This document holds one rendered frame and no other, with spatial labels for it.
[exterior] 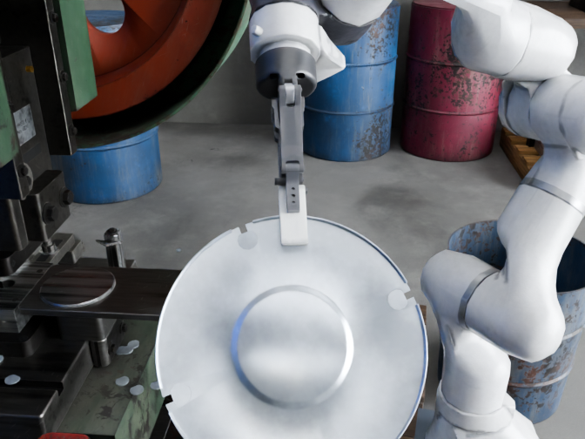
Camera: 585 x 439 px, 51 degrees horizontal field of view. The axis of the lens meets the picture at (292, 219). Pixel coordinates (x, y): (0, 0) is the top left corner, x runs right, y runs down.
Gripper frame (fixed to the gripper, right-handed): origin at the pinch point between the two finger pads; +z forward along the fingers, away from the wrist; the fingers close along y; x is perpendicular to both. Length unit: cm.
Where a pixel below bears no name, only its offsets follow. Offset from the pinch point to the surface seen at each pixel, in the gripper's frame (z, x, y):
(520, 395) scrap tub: 19, 69, -113
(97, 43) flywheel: -51, -35, -41
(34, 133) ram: -23, -39, -23
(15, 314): 4, -44, -35
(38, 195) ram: -11.9, -37.0, -22.4
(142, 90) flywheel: -42, -26, -44
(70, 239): -15, -43, -57
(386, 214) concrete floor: -72, 60, -222
